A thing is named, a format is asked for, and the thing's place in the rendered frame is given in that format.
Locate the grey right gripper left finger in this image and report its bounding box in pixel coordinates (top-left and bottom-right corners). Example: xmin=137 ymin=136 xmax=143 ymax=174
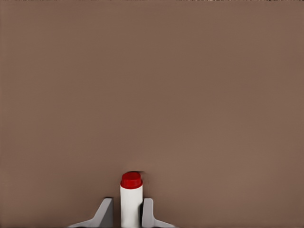
xmin=67 ymin=197 xmax=114 ymax=228

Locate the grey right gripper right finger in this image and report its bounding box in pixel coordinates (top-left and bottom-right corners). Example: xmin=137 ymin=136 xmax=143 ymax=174
xmin=141 ymin=198 xmax=178 ymax=228

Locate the white bottle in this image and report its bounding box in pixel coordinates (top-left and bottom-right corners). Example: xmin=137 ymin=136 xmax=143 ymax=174
xmin=120 ymin=184 xmax=143 ymax=228

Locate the red bottle cap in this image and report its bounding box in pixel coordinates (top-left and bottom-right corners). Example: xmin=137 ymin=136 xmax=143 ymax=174
xmin=120 ymin=171 xmax=143 ymax=190

